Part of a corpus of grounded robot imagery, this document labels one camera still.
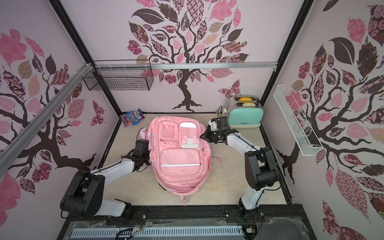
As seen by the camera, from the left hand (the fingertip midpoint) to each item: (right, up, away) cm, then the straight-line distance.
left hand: (161, 155), depth 91 cm
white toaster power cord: (+45, +30, +22) cm, 59 cm away
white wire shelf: (+77, +14, -17) cm, 80 cm away
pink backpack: (+13, +3, -11) cm, 17 cm away
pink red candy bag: (-33, +23, +22) cm, 46 cm away
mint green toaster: (+58, +28, +11) cm, 65 cm away
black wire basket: (-37, +59, +24) cm, 74 cm away
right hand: (+25, +11, -2) cm, 27 cm away
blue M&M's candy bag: (-27, +25, +22) cm, 43 cm away
